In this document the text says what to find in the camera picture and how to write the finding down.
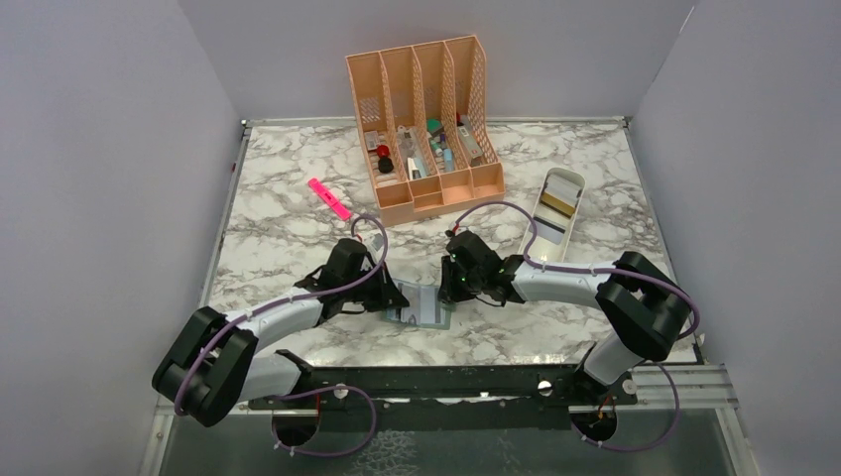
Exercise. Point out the grey red stapler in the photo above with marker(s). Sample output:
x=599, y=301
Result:
x=472, y=149

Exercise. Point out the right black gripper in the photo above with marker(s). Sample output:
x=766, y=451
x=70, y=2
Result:
x=447, y=291

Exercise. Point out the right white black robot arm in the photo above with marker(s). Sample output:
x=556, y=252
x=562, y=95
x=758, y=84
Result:
x=646, y=310

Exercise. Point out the black round stamp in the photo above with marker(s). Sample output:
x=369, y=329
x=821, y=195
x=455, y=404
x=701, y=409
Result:
x=385, y=165

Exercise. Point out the green eraser block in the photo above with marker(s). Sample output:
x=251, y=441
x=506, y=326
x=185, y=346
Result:
x=434, y=126

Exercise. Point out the white oblong plastic tray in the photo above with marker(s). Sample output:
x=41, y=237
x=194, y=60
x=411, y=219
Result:
x=543, y=250

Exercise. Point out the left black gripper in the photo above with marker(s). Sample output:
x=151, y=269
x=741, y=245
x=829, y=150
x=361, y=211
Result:
x=388, y=295

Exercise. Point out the pink highlighter marker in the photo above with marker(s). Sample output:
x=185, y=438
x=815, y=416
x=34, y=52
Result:
x=329, y=198

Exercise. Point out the silver VIP credit card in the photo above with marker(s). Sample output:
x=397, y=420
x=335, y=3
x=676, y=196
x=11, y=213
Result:
x=429, y=312

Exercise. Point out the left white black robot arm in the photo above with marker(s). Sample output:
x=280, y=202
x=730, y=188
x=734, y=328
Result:
x=214, y=364

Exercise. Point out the green card holder wallet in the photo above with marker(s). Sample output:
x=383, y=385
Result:
x=407, y=315

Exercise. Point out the black metal base rail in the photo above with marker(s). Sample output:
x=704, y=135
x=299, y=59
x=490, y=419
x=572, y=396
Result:
x=432, y=398

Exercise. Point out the orange plastic desk organizer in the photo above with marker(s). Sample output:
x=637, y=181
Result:
x=394, y=92

